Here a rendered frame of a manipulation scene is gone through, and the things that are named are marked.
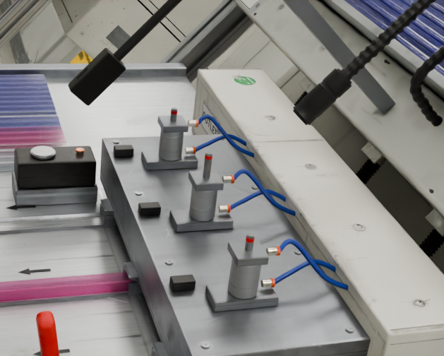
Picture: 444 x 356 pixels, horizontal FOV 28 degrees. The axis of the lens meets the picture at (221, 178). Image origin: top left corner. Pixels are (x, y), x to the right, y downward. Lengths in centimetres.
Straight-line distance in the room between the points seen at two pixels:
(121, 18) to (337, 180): 124
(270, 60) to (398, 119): 317
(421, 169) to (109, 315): 29
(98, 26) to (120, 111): 91
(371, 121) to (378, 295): 22
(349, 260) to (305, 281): 4
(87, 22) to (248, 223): 127
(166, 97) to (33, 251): 39
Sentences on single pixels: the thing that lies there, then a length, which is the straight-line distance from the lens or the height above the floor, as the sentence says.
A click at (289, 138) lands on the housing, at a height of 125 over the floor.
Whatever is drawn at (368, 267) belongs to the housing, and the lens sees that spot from 70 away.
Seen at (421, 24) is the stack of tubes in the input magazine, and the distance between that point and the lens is 84.
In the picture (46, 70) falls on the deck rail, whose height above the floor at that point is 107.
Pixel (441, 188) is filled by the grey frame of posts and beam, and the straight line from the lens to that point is 74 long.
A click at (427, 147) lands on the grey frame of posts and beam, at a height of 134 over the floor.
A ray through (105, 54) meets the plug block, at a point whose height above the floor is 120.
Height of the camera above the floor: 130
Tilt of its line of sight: 8 degrees down
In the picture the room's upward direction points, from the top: 47 degrees clockwise
